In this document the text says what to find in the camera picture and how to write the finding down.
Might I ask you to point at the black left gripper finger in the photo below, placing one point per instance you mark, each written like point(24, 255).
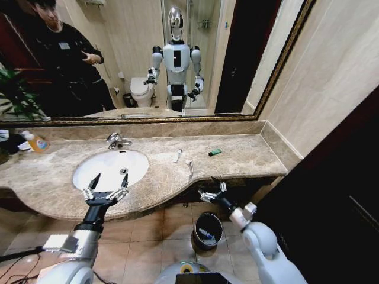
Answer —
point(121, 190)
point(90, 189)

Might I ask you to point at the chrome sink faucet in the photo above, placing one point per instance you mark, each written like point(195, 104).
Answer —
point(114, 140)

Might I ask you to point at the gold framed wall mirror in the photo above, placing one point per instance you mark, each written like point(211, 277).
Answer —
point(237, 74)

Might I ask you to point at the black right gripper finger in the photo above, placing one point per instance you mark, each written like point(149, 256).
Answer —
point(222, 186)
point(208, 196)

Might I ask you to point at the small dark bathroom bin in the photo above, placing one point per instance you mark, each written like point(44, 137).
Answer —
point(129, 100)

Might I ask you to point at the white oval sink basin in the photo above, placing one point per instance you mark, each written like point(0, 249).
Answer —
point(103, 165)

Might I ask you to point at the black bundle with white bits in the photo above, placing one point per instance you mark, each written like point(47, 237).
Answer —
point(13, 143)

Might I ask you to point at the dark wooden door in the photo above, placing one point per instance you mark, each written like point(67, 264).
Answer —
point(331, 192)

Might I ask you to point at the black round trash bin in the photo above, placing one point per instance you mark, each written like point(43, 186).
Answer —
point(201, 242)

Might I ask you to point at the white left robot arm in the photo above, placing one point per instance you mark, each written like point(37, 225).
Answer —
point(77, 257)

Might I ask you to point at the white crumpled tube wrapper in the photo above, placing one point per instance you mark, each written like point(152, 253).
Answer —
point(177, 156)

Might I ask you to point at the chrome sink drain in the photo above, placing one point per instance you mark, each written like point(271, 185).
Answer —
point(123, 170)

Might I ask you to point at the white toothbrush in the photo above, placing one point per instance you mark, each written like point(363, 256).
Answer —
point(190, 168)

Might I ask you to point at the blue white trash piece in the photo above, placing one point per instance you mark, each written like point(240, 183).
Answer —
point(207, 233)

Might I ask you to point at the orange soap bottle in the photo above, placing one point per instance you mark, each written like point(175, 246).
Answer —
point(38, 144)

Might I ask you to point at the green leafy plant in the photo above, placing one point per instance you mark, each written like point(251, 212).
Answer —
point(14, 91)

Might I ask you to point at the white robot front shell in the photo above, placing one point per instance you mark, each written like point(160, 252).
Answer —
point(192, 272)

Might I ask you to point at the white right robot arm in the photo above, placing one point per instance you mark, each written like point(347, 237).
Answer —
point(263, 242)

